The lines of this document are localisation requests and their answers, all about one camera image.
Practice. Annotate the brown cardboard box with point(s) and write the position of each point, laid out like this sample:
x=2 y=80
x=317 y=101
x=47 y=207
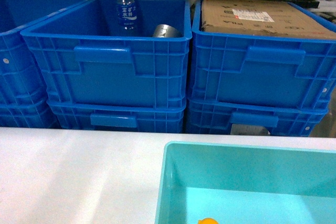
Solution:
x=261 y=18

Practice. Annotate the blue crate bottom right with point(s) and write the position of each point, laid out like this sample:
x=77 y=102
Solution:
x=219 y=117

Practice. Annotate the blue crate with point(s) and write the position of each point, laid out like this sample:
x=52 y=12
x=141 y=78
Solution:
x=282 y=72
x=219 y=117
x=21 y=81
x=84 y=59
x=38 y=115
x=75 y=116

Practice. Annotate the grey metal cup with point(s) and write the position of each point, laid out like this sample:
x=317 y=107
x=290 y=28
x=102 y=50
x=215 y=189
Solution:
x=166 y=31

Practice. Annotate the blue crate top right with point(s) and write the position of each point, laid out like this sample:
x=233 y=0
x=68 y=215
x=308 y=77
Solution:
x=282 y=72

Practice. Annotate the blue crate top middle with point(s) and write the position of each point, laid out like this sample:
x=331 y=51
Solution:
x=84 y=59

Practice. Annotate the blue water bottle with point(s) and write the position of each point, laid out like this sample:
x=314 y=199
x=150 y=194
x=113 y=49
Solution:
x=127 y=17

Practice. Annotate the blue crate bottom middle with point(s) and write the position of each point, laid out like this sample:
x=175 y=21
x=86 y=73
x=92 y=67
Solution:
x=75 y=116

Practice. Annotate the teal plastic bin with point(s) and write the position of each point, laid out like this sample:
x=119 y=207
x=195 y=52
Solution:
x=245 y=184

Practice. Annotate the yellow rubber duck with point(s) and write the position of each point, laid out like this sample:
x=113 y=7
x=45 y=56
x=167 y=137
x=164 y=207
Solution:
x=207 y=220

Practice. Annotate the blue crate bottom left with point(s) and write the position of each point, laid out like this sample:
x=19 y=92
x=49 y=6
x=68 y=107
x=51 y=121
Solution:
x=38 y=115

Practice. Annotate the blue crate top left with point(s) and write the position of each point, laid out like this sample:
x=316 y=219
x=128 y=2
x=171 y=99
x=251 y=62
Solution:
x=21 y=81

